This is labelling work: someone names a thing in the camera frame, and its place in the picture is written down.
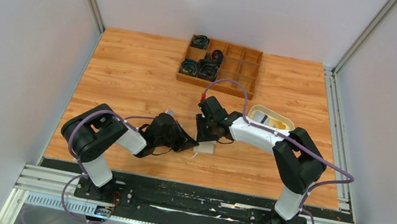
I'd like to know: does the black coiled belt middle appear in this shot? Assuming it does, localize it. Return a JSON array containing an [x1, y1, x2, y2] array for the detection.
[[210, 49, 224, 65]]

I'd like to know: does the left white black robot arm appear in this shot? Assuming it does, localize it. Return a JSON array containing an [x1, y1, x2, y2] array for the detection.
[[60, 103, 199, 199]]

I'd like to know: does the beige plate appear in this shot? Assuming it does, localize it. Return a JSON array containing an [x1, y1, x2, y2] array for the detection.
[[247, 105, 295, 131]]

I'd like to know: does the white leather card holder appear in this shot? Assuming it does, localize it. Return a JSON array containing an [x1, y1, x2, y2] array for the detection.
[[193, 141, 217, 155]]

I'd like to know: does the dark coiled belt bottom-left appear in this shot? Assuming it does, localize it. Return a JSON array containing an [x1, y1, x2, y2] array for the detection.
[[179, 58, 198, 77]]

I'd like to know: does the right aluminium corner post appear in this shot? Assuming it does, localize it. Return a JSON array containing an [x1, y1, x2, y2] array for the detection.
[[332, 0, 397, 76]]

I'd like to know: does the right side aluminium rail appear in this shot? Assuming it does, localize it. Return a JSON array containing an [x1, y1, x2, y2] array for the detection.
[[324, 65, 355, 223]]

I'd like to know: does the wooden compartment tray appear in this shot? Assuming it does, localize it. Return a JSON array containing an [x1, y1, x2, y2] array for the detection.
[[176, 34, 263, 100]]

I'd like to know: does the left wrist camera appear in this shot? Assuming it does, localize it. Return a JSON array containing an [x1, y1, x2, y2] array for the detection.
[[165, 109, 174, 117]]

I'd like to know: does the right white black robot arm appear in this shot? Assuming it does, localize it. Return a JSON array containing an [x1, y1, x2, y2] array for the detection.
[[196, 96, 326, 224]]

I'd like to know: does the black coiled belt top-left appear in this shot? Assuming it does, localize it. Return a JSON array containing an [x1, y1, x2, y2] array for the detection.
[[190, 35, 210, 50]]

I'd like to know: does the black coiled belt bottom-middle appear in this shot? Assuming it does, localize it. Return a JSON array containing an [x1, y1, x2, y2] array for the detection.
[[196, 59, 219, 82]]

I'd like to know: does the yellow VIP card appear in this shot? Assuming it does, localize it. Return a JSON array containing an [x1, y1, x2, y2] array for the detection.
[[268, 118, 287, 130]]

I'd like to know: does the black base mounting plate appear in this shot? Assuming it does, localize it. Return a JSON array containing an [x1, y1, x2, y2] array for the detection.
[[33, 157, 356, 224]]

